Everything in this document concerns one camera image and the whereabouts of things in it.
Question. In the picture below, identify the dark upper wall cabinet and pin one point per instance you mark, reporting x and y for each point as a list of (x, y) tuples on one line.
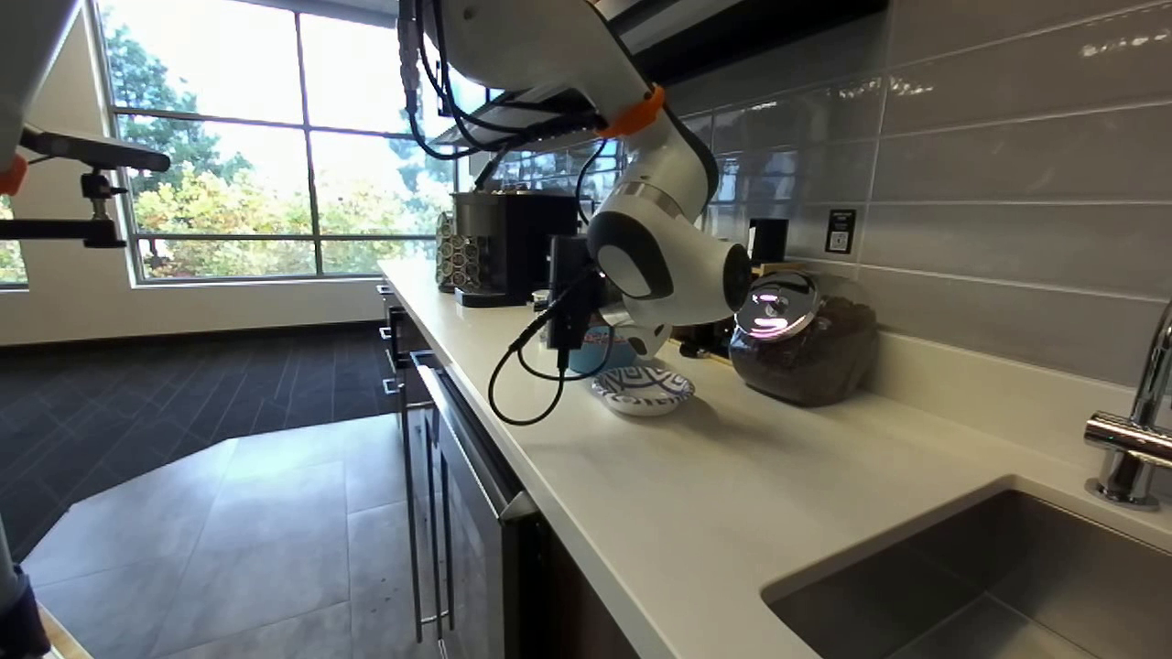
[(754, 30)]

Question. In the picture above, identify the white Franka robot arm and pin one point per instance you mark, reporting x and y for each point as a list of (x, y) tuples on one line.
[(661, 262)]

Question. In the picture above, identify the undercounter glass door cooler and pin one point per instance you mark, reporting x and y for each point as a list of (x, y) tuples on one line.
[(471, 513)]

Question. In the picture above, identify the stainless steel bread box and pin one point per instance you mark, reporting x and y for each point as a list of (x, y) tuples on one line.
[(515, 241)]

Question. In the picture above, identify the printed paper cup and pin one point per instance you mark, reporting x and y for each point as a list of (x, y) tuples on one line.
[(447, 251)]

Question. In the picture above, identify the glass jar with silver lid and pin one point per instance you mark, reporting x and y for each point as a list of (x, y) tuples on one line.
[(807, 349)]

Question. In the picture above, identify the black camera on stand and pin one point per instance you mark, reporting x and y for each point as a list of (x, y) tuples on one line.
[(85, 151)]

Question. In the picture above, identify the small black wall switch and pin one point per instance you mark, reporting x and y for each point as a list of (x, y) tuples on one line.
[(838, 227)]

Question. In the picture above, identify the stainless steel sink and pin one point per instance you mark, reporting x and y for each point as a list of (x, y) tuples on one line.
[(1001, 588)]

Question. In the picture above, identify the chrome kitchen faucet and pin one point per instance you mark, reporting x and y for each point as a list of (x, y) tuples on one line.
[(1141, 451)]

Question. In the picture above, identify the blue plastic bowl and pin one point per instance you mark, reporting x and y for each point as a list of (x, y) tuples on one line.
[(594, 353)]

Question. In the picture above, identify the white plate with blue pattern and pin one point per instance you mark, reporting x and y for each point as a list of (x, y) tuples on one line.
[(641, 390)]

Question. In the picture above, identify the large window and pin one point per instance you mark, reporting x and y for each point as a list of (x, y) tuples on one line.
[(243, 134)]

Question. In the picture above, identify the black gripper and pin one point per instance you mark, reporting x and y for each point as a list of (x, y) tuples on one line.
[(703, 341)]

